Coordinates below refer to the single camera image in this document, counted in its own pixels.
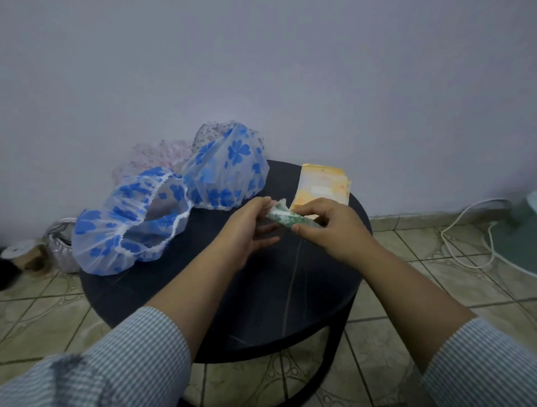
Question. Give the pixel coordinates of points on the pale green appliance base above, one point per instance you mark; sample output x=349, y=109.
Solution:
x=518, y=239

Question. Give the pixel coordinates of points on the stack of yellow small pouches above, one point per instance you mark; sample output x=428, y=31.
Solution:
x=323, y=184

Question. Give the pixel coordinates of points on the person's left hand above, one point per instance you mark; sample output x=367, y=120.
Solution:
x=243, y=235

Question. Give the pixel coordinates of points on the silver quilted handbag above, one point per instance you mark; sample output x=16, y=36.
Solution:
x=63, y=247

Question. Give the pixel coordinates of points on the green print shower cap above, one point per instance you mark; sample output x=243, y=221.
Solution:
x=289, y=218

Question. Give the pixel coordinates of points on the person's right forearm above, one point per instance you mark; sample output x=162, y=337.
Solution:
x=415, y=306

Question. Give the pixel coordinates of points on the person's right hand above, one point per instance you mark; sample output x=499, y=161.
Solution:
x=340, y=235

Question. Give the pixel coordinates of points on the black bag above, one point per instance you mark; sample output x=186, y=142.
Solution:
x=8, y=274

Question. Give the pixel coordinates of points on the person's left forearm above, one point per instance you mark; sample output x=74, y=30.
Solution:
x=176, y=310

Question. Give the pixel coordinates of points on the ribbon spool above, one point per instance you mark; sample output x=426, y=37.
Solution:
x=23, y=253

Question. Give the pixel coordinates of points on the pink print shower cap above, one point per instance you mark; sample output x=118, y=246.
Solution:
x=147, y=155

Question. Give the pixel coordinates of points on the black round side table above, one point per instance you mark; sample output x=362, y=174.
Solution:
x=293, y=285

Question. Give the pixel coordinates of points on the blue flower shower cap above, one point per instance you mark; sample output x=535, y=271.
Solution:
x=235, y=167
x=105, y=243

